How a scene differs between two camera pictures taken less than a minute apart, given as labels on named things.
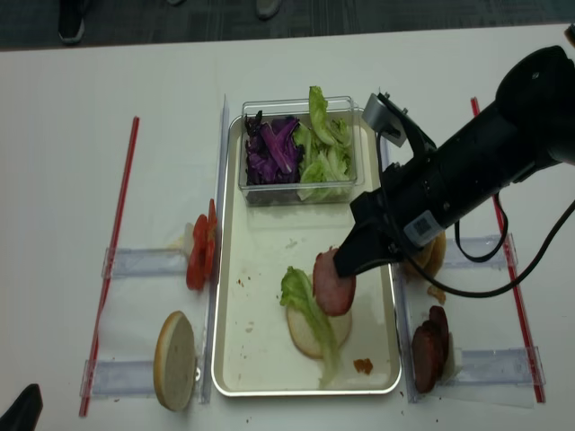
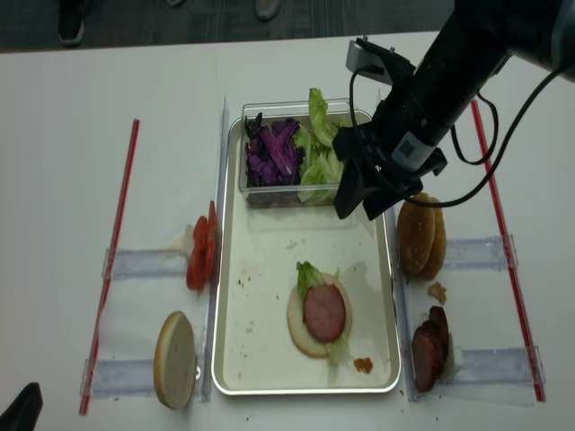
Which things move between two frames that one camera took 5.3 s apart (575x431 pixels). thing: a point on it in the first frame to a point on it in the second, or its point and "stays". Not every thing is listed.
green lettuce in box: [324, 150] stays
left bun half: [175, 362] stays
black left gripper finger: [24, 411] stays
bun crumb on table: [438, 294] stays
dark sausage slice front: [424, 359] stays
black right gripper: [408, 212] to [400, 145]
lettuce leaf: [298, 293] to [309, 277]
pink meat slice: [334, 293] to [324, 311]
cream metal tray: [284, 323] stays
